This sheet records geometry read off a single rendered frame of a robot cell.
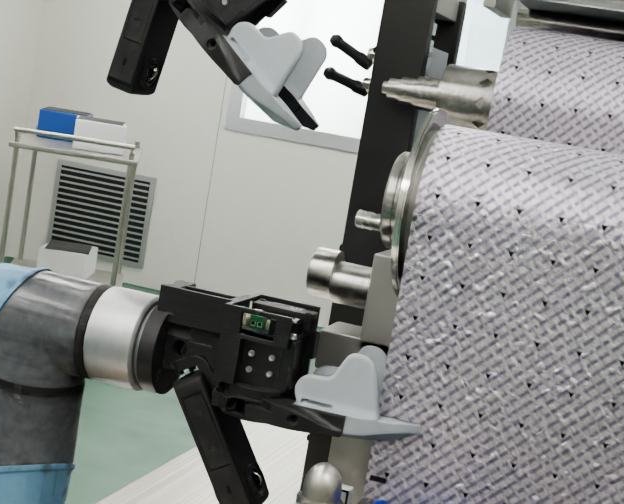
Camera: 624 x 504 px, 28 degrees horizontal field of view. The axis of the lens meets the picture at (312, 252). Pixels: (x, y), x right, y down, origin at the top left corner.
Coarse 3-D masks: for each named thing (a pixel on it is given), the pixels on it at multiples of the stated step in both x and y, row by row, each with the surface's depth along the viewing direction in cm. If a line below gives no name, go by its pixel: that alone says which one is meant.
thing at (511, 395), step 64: (448, 320) 89; (512, 320) 88; (576, 320) 86; (384, 384) 91; (448, 384) 89; (512, 384) 88; (576, 384) 87; (384, 448) 91; (448, 448) 90; (512, 448) 88; (576, 448) 87
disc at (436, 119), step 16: (432, 112) 92; (432, 128) 92; (416, 144) 89; (416, 160) 89; (400, 192) 88; (400, 208) 88; (400, 224) 89; (400, 240) 89; (400, 256) 90; (400, 272) 92
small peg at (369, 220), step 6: (360, 210) 97; (360, 216) 97; (366, 216) 97; (372, 216) 97; (378, 216) 97; (360, 222) 97; (366, 222) 97; (372, 222) 97; (378, 222) 96; (366, 228) 97; (372, 228) 97; (378, 228) 96
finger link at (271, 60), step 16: (240, 32) 97; (256, 32) 96; (288, 32) 95; (240, 48) 97; (256, 48) 96; (272, 48) 96; (288, 48) 95; (256, 64) 96; (272, 64) 96; (288, 64) 95; (256, 80) 95; (272, 80) 96; (256, 96) 96; (272, 96) 95; (272, 112) 96; (288, 112) 96
